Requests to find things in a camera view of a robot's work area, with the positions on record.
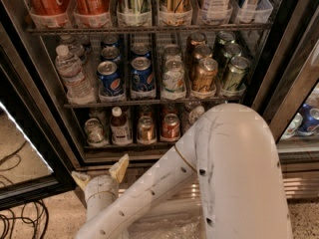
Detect red can bottom shelf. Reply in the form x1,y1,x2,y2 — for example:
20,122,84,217
160,114,180,141

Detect gold can shelf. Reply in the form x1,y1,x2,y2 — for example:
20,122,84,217
159,0,192,26
137,116,156,144

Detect orange can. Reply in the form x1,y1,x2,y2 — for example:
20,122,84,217
30,0,73,29
74,0,111,28

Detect clear plastic bin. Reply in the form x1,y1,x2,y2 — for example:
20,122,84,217
129,198,206,239

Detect gold can top shelf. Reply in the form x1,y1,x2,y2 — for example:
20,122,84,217
159,0,192,26

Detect brown tea bottle white cap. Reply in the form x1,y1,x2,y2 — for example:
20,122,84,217
110,107,132,145

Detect orange can top left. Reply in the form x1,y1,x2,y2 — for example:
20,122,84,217
30,0,73,29

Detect blue pepsi can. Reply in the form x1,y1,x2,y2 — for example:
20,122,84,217
131,57,156,99
97,61,125,102

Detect blue pepsi can left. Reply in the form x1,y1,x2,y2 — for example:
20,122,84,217
97,61,125,102

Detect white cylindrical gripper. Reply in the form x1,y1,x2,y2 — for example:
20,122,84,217
72,154,130,220

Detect silver can bottom shelf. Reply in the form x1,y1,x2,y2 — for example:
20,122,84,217
84,118,109,147

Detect gold soda can front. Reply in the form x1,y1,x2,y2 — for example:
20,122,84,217
191,58,218,95

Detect black cables on floor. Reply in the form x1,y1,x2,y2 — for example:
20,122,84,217
0,139,50,239

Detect blue can right fridge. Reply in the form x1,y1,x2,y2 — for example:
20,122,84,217
298,104,319,135

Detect steel fridge bottom grille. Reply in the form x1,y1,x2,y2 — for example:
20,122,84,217
77,162,319,200

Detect clear water bottle middle shelf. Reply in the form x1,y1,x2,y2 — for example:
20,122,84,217
55,45,96,105

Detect blue pepsi can right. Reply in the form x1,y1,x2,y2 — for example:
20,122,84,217
131,57,156,99

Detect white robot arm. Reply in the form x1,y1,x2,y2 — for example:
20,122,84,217
76,104,293,239

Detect clear water bottle bottom left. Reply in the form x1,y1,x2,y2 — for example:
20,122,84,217
182,106,205,132

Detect gold can bottom shelf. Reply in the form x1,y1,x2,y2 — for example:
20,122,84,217
137,116,156,144

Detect green soda can front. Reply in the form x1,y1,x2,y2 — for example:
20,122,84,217
220,56,250,97

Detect green can top shelf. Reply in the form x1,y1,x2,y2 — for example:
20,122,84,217
117,0,152,27

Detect open fridge glass door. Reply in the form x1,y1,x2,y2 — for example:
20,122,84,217
0,6,75,210

